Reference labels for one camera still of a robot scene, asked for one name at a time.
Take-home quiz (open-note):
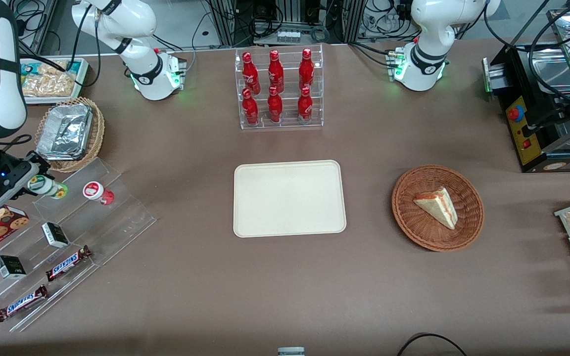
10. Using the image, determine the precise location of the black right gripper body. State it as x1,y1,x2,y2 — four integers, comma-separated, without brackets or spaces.
0,154,38,206

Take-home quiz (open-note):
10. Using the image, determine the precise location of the green gum bottle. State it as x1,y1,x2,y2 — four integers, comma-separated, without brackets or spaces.
28,175,69,200

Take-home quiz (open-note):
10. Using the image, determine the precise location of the silver foil tray stack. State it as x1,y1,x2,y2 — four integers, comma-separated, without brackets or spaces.
36,103,94,161

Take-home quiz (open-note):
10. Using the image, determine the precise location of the red gum bottle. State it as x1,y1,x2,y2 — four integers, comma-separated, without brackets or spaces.
83,181,115,206

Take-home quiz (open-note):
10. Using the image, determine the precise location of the cream plastic tray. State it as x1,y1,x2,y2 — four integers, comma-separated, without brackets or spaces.
233,160,347,238

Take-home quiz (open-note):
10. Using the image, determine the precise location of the small black box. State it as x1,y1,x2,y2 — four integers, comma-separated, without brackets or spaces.
0,255,27,280
42,222,70,249

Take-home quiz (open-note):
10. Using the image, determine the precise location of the small light wicker basket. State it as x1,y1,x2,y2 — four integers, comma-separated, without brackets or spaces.
34,97,105,173

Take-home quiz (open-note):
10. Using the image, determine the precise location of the rice cracker bag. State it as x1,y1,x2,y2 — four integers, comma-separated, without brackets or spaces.
22,73,77,98
38,60,68,76

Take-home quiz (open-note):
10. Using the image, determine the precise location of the Snickers chocolate bar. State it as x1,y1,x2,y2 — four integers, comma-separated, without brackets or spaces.
45,245,93,282
0,285,49,323

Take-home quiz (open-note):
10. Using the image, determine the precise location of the clear acrylic stepped display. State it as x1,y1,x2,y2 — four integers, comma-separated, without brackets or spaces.
0,157,157,333

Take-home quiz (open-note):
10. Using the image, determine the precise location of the white snack bin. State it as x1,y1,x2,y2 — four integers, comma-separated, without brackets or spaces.
20,57,90,105

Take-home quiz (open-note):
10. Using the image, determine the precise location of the red cola bottle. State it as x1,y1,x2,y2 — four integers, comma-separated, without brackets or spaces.
242,88,260,126
267,86,284,123
241,51,261,95
268,49,285,93
297,86,314,123
298,47,315,90

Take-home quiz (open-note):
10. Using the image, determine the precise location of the clear acrylic bottle rack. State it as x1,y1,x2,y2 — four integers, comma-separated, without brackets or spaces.
235,44,325,131

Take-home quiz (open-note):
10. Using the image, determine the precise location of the round brown wicker basket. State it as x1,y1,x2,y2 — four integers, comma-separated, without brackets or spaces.
391,165,485,253

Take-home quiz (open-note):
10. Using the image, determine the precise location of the wrapped triangle sandwich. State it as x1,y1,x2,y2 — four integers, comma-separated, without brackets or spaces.
413,186,459,230

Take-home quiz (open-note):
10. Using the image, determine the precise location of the black sealing machine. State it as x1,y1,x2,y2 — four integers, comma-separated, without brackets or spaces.
481,7,570,174

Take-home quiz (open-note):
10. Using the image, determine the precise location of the black floor cable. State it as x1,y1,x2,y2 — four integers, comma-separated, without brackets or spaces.
396,333,469,356

